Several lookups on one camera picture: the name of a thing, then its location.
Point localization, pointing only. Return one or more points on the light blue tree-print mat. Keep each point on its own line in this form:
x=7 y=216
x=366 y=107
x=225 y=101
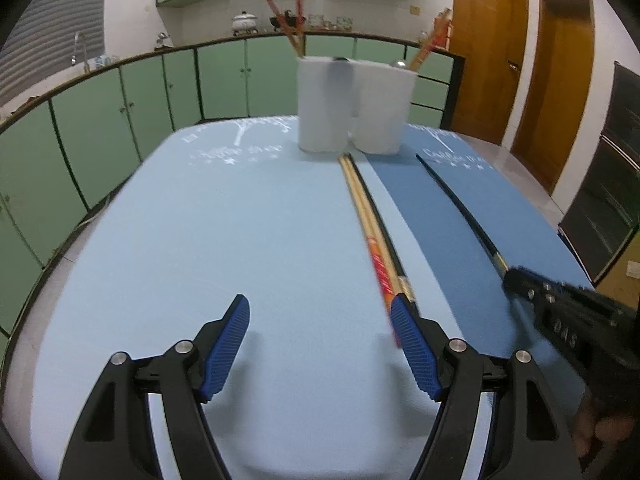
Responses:
x=225 y=220

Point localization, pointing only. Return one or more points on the green base cabinet run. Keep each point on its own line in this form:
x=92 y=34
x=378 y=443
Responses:
x=100 y=125

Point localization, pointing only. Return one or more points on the chrome kitchen faucet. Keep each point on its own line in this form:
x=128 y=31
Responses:
x=80 y=50

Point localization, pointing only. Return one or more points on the white two-compartment utensil holder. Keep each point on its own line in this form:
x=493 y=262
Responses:
x=325 y=110

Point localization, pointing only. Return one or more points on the small metal kettle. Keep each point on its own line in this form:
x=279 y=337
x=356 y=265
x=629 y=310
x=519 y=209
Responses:
x=162 y=41

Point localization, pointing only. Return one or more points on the grey window blind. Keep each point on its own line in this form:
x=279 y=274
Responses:
x=45 y=25

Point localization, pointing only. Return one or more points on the orange thermos flask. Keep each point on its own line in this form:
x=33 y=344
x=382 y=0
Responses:
x=445 y=35

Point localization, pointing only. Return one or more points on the red-tipped wooden chopstick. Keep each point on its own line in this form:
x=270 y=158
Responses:
x=280 y=20
x=299 y=10
x=430 y=45
x=381 y=272

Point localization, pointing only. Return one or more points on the black chopstick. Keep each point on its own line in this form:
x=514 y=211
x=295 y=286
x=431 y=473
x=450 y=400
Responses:
x=475 y=225
x=385 y=234

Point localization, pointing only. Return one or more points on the green cabinet drawer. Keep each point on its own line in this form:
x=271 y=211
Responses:
x=425 y=117
x=440 y=67
x=430 y=94

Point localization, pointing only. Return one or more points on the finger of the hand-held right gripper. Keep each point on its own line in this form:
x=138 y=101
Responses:
x=522 y=291
x=542 y=280

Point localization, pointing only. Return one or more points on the tan cardboard box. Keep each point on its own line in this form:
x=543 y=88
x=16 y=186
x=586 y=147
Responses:
x=622 y=275

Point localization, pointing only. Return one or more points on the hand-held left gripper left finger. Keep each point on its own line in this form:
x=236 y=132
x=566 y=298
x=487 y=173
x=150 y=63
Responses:
x=227 y=345

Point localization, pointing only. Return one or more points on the white lidded pot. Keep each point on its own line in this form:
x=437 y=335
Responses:
x=245 y=22

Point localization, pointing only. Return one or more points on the black glass-front cabinet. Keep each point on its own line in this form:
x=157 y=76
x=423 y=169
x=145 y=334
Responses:
x=605 y=185

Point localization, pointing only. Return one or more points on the plain wooden door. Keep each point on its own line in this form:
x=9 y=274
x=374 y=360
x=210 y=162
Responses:
x=555 y=100

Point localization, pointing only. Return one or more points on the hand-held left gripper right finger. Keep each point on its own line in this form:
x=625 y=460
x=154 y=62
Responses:
x=415 y=350

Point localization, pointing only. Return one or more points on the black plastic spoon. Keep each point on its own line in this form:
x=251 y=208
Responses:
x=341 y=60

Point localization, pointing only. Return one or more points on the person's right hand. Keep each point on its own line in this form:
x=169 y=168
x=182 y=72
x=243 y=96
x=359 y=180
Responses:
x=612 y=427

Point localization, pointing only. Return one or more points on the black lidded wok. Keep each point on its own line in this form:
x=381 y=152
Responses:
x=290 y=21

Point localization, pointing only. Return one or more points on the small translucent bottle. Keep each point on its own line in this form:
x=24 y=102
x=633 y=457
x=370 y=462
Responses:
x=107 y=61

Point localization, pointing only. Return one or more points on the patterned glass container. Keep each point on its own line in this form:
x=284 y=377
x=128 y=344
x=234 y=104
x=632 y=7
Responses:
x=344 y=22

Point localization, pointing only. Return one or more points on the plain wooden chopstick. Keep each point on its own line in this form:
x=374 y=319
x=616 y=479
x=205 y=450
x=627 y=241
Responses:
x=369 y=210

